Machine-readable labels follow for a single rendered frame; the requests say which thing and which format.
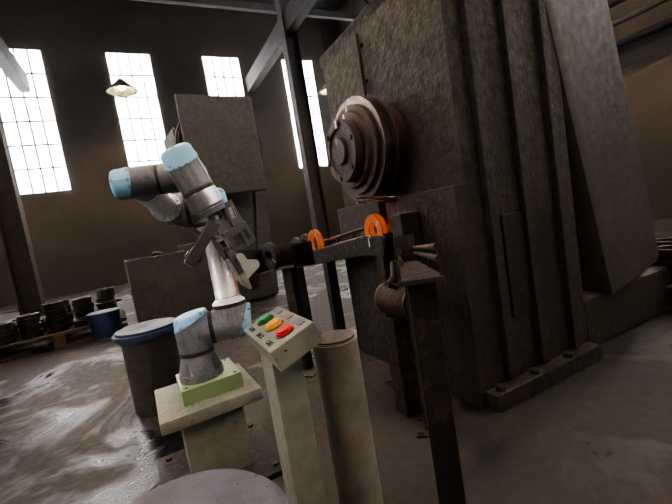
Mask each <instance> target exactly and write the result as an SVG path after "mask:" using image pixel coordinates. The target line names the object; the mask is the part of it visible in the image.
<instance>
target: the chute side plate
mask: <svg viewBox="0 0 672 504"><path fill-rule="evenodd" d="M368 239H369V242H368ZM369 243H370V247H369ZM375 249H382V254H383V256H386V255H385V248H384V242H383V237H378V238H360V239H357V240H353V241H349V242H346V243H342V244H339V245H335V246H332V247H328V248H324V249H321V250H317V251H314V252H313V254H314V260H315V264H313V265H317V264H322V258H324V259H326V262H332V261H337V260H343V259H348V258H353V257H358V256H363V255H364V256H375Z"/></svg>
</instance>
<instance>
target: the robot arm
mask: <svg viewBox="0 0 672 504"><path fill-rule="evenodd" d="M197 155H198V154H197V152H195V151H194V149H193V148H192V146H191V145H190V144H189V143H180V144H177V145H175V146H172V147H170V148H168V149H167V150H165V151H164V152H163V153H162V154H161V155H160V159H161V161H162V163H157V164H150V165H142V166H134V167H123V168H120V169H114V170H111V171H110V173H109V183H110V187H111V190H112V193H113V194H114V196H115V197H116V198H117V199H119V200H125V199H128V200H131V199H133V198H134V199H135V200H137V201H138V202H140V203H141V204H142V205H144V206H145V207H146V208H148V209H149V210H150V212H151V214H152V215H153V217H155V218H156V219H157V220H159V221H161V222H163V223H166V224H171V225H176V226H188V225H196V229H197V230H198V231H200V232H201V233H200V235H199V237H198V238H197V240H196V242H195V243H194V245H193V247H192V249H190V250H189V251H187V252H186V254H185V260H184V263H185V264H186V265H188V266H190V267H195V266H196V265H197V264H199V263H200V262H201V260H202V254H203V252H204V251H205V250H206V255H207V260H208V265H209V270H210V275H211V280H212V285H213V290H214V295H215V301H214V303H213V305H212V307H213V310H211V311H207V309H206V308H205V307H203V308H198V309H195V310H192V311H189V312H186V313H184V314H182V315H180V316H178V317H177V318H176V319H175V320H174V322H173V326H174V334H175V337H176V341H177V346H178V350H179V355H180V359H181V361H180V370H179V381H180V384H182V385H195V384H200V383H204V382H207V381H209V380H212V379H214V378H216V377H217V376H219V375H220V374H222V373H223V371H224V366H223V362H222V361H221V359H220V358H219V356H218V354H217V353H216V351H215V348H214V343H218V342H222V341H227V340H231V339H235V338H240V337H243V336H246V334H245V332H244V329H245V328H247V327H248V326H250V325H251V324H252V321H251V306H250V302H246V300H245V297H243V296H241V295H240V292H239V287H238V282H237V279H238V281H239V282H240V283H241V285H242V286H244V287H246V288H248V289H252V286H251V284H250V282H249V277H250V276H251V275H252V274H253V273H254V272H255V271H256V270H257V269H258V268H259V266H260V263H259V261H258V260H256V259H255V260H253V259H249V260H248V259H247V258H246V257H245V255H244V254H242V253H235V252H237V251H239V250H240V249H241V250H243V249H244V248H246V247H248V246H249V245H250V244H251V243H253V242H254V241H256V238H255V237H254V235H253V233H252V232H251V230H250V228H249V226H248V225H247V223H246V221H243V220H242V218H241V216H240V214H239V213H238V211H237V209H236V207H235V206H234V204H233V202H232V200H229V201H228V200H227V197H226V195H225V192H224V190H223V189H222V188H216V186H215V185H214V184H213V182H212V180H211V178H210V176H209V175H208V171H207V169H206V167H205V166H204V165H203V164H202V162H201V161H200V159H199V157H198V156H197ZM175 192H180V193H175ZM171 193H175V194H171ZM247 228H248V229H247ZM250 233H251V234H250ZM251 235H252V236H251Z"/></svg>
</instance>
